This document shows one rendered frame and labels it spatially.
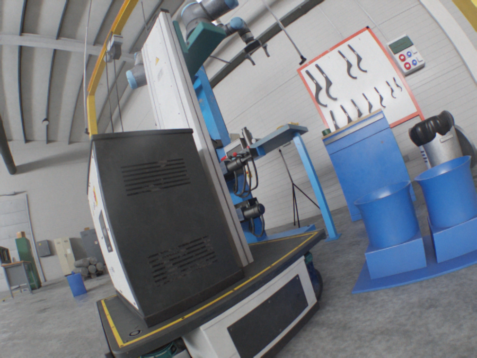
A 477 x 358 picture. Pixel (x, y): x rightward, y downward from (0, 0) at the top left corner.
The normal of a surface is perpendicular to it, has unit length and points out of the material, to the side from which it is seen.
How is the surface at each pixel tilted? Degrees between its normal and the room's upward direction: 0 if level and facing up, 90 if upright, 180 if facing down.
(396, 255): 90
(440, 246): 90
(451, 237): 90
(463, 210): 90
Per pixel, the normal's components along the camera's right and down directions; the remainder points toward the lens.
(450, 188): -0.69, 0.14
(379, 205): -0.47, 0.55
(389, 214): -0.51, 0.05
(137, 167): 0.61, -0.33
